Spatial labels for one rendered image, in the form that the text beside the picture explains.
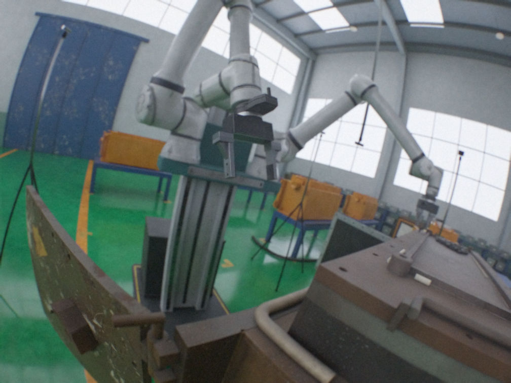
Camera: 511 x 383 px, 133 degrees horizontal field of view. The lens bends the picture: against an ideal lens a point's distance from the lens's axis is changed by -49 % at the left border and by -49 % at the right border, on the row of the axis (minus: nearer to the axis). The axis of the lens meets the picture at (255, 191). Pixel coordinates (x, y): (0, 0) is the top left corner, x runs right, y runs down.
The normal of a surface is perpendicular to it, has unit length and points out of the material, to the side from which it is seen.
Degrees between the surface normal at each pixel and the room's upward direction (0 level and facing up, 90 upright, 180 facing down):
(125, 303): 0
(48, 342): 0
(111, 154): 90
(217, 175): 90
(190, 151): 68
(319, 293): 90
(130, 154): 90
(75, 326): 19
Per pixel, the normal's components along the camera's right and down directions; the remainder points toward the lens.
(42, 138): 0.63, 0.29
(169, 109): 0.74, 0.46
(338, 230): -0.87, -0.18
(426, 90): -0.73, -0.11
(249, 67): 0.29, -0.11
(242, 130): 0.65, -0.12
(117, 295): 0.27, -0.95
